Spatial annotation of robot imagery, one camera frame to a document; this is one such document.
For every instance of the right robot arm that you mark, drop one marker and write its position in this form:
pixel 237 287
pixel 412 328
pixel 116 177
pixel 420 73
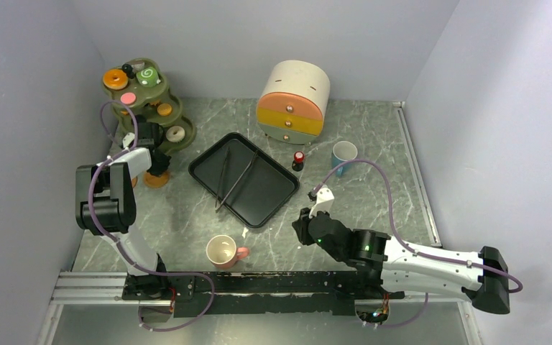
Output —
pixel 386 265

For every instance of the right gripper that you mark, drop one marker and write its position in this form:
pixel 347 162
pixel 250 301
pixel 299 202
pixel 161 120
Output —
pixel 301 226

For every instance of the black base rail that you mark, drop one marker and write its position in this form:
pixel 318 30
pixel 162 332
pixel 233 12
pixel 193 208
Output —
pixel 223 293

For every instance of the green three-tier serving stand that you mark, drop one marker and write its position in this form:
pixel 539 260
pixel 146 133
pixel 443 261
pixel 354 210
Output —
pixel 139 87

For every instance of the brown chocolate round cookie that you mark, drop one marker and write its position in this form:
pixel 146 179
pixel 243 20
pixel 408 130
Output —
pixel 136 63

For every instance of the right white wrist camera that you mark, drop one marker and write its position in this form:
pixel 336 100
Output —
pixel 323 199

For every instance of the round three-drawer mini cabinet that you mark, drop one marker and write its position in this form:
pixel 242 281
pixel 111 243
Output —
pixel 292 107

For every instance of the aluminium frame rail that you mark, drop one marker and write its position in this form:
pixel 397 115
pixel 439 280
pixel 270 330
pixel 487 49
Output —
pixel 87 288

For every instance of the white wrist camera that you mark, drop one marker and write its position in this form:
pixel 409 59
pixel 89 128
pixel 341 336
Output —
pixel 127 140
pixel 323 199

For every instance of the red and black stamp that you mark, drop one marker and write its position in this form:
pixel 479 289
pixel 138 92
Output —
pixel 298 161

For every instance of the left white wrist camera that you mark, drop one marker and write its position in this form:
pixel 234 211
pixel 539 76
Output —
pixel 127 140

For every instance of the pink mug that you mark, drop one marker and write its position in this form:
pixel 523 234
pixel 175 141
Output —
pixel 223 252

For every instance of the orange glazed donut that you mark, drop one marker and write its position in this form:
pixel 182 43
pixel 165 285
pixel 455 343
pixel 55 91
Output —
pixel 115 79

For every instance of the blue mug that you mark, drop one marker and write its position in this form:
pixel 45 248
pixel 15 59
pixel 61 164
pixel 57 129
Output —
pixel 341 152

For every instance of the white glazed donut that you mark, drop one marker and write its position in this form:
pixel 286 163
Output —
pixel 175 134

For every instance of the black rectangular baking tray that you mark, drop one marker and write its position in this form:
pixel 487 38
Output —
pixel 265 188

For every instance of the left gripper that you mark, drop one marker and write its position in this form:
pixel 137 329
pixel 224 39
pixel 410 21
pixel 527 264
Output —
pixel 166 162

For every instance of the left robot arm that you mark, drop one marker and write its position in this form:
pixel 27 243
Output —
pixel 105 205

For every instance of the tan round biscuit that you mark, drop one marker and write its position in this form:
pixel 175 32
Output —
pixel 164 109

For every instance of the green swirl roll cake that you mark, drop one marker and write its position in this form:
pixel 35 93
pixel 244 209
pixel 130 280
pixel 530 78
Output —
pixel 148 77

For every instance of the pink round cookie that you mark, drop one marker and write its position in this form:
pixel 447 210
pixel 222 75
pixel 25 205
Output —
pixel 128 98

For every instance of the metal food tongs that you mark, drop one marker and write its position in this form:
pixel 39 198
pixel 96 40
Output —
pixel 220 201

